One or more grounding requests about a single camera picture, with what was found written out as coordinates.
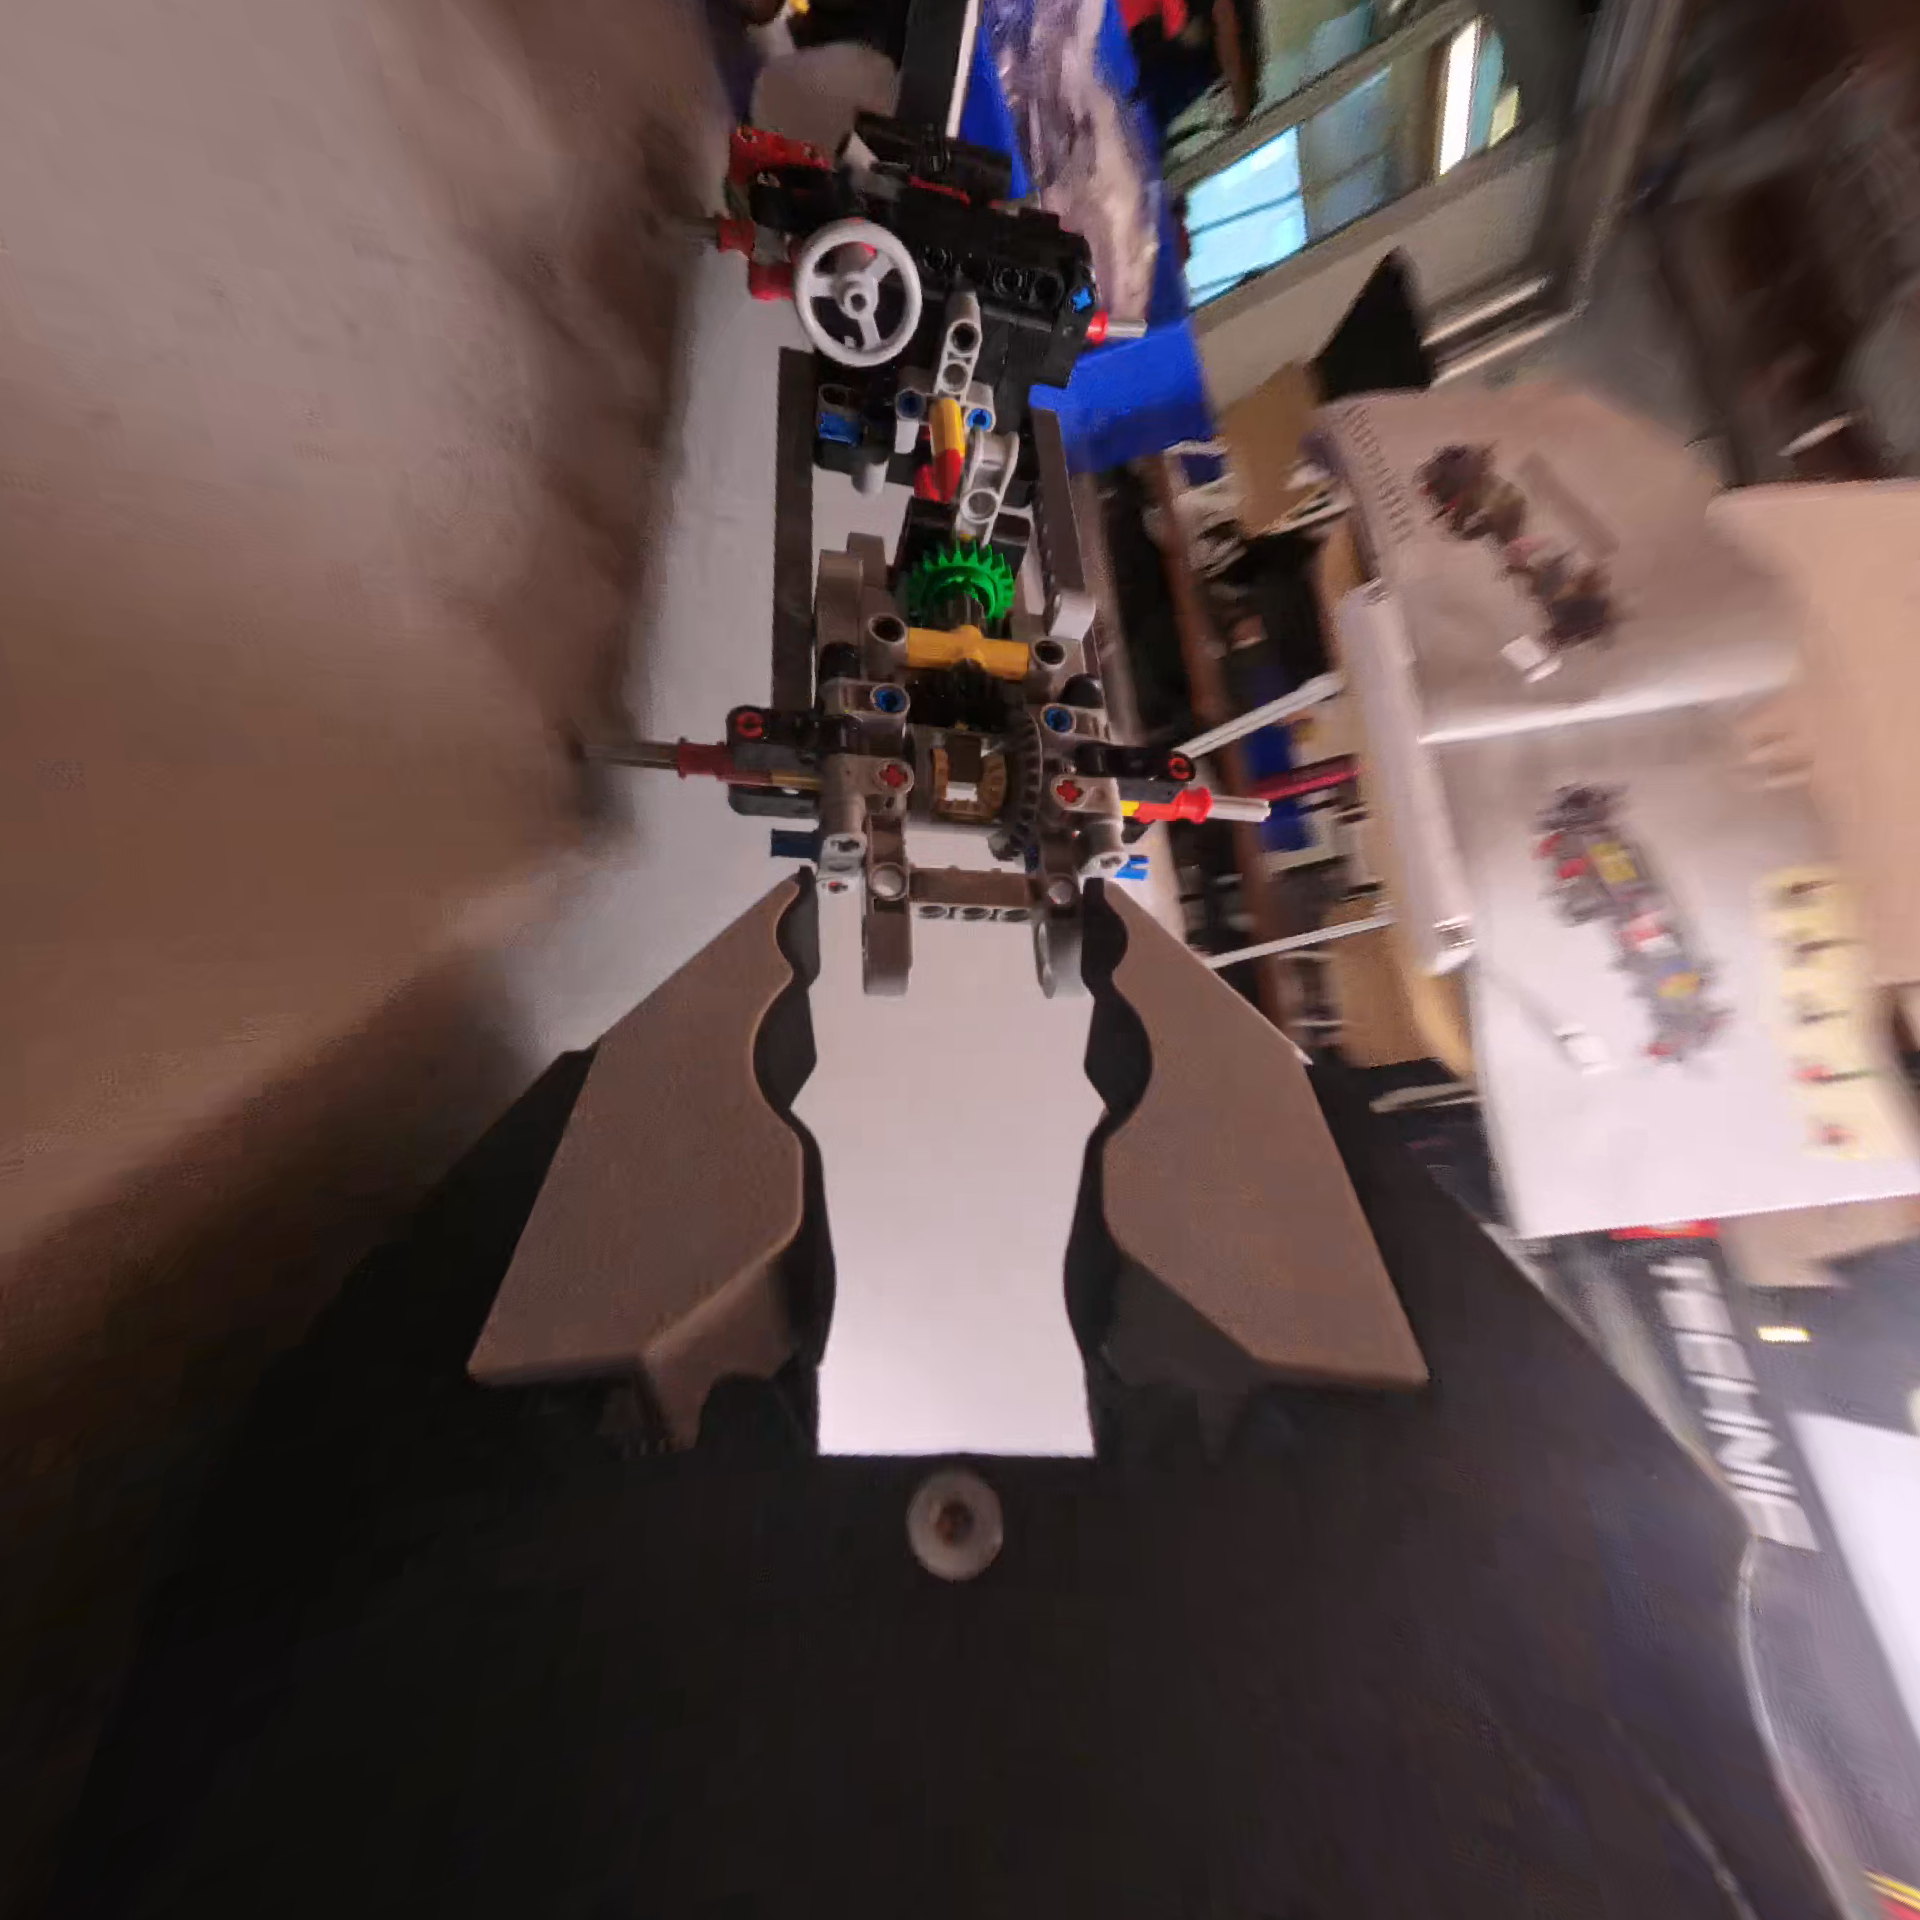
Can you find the lego car chassis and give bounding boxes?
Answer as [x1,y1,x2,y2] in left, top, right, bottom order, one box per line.
[578,118,1275,1002]

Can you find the blue plastic bin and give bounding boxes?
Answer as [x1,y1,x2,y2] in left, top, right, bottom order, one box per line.
[960,0,1210,473]

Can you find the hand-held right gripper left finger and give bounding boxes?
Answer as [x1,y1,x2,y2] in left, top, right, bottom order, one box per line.
[469,875,839,1450]

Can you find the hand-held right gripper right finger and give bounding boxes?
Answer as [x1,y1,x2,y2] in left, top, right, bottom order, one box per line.
[1065,884,1429,1446]

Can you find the black lego set box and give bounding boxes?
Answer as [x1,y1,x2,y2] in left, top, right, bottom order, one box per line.
[1559,1220,1920,1920]

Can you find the background window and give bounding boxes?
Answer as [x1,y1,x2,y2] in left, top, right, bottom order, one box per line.
[1163,0,1593,310]

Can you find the wooden shelf unit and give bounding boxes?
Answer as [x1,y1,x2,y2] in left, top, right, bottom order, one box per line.
[1140,360,1488,1068]

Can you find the lego instruction booklet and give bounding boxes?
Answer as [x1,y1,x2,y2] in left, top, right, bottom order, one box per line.
[1328,381,1920,1239]

